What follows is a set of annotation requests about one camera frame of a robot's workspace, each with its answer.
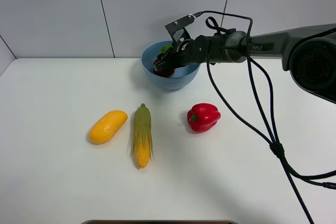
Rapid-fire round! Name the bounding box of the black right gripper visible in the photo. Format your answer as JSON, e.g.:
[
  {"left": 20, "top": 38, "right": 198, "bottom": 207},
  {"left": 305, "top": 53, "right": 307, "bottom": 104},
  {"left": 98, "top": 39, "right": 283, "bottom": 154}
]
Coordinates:
[{"left": 154, "top": 35, "right": 210, "bottom": 72}]

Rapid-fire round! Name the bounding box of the red apple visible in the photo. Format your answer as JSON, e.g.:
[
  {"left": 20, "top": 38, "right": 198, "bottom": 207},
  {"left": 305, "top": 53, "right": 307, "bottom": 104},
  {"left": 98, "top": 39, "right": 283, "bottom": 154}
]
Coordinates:
[{"left": 153, "top": 69, "right": 175, "bottom": 78}]

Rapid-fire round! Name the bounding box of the green lime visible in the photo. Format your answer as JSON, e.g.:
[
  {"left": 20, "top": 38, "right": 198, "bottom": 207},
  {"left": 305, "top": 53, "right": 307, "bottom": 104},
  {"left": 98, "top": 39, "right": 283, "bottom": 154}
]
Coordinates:
[{"left": 160, "top": 44, "right": 172, "bottom": 54}]

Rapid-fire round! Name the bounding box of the yellow mango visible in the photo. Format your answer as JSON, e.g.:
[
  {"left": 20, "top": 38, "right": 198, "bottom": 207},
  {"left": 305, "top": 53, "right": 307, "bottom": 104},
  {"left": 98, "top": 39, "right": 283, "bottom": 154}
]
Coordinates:
[{"left": 88, "top": 110, "right": 128, "bottom": 144}]

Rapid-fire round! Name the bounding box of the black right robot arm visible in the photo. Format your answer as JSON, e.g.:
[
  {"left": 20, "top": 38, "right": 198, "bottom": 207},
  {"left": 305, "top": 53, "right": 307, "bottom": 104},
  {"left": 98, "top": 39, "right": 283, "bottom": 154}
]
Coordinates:
[{"left": 154, "top": 24, "right": 335, "bottom": 103}]

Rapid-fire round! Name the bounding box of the blue plastic bowl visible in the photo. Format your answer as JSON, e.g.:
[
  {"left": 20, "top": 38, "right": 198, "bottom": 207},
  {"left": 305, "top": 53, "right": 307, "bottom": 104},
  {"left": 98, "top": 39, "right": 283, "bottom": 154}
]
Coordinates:
[{"left": 141, "top": 40, "right": 200, "bottom": 90}]

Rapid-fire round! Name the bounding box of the red bell pepper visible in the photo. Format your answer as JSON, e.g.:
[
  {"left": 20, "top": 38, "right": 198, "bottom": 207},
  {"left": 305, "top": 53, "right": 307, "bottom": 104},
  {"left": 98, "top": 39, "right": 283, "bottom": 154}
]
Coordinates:
[{"left": 187, "top": 103, "right": 221, "bottom": 133}]

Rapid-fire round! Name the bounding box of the corn cob with husk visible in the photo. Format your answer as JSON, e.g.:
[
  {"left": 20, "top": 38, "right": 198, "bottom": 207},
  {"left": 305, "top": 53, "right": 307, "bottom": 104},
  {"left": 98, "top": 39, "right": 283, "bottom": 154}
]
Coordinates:
[{"left": 132, "top": 103, "right": 153, "bottom": 168}]

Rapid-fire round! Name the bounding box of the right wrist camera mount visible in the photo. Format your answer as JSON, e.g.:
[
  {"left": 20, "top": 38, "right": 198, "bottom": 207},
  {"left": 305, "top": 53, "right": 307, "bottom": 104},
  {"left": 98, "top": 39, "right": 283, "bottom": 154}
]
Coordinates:
[{"left": 165, "top": 14, "right": 196, "bottom": 47}]

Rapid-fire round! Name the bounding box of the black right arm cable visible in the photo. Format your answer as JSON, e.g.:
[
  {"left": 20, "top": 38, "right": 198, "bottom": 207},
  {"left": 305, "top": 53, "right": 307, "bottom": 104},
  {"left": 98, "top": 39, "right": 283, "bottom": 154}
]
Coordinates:
[{"left": 194, "top": 10, "right": 336, "bottom": 224}]

